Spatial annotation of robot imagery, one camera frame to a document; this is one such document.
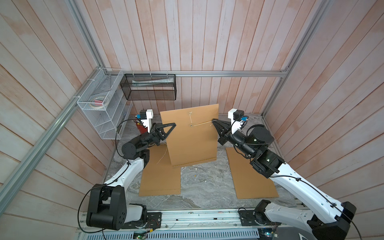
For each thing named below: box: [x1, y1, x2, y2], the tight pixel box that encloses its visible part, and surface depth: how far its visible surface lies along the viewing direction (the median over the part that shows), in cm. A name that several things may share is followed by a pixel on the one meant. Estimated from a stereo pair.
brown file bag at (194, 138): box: [160, 103, 219, 167], surface depth 61 cm
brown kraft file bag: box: [139, 144, 181, 197], surface depth 87 cm
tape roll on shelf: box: [90, 96, 109, 109], surface depth 75 cm
